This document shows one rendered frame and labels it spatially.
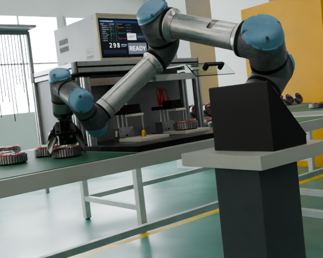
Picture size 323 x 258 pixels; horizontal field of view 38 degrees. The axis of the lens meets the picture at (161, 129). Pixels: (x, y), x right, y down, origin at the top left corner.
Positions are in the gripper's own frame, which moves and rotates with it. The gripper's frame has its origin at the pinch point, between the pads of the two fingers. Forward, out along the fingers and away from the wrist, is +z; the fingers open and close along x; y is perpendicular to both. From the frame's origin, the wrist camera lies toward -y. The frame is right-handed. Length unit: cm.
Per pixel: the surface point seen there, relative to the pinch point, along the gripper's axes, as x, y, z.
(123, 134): 25.3, -19.0, 7.4
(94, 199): 24, -145, 151
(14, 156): -18.9, 3.4, -3.7
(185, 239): 73, -60, 123
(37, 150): -10.8, -10.4, 4.0
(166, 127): 48, -29, 13
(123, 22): 32, -47, -33
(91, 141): 10.5, -9.2, 2.0
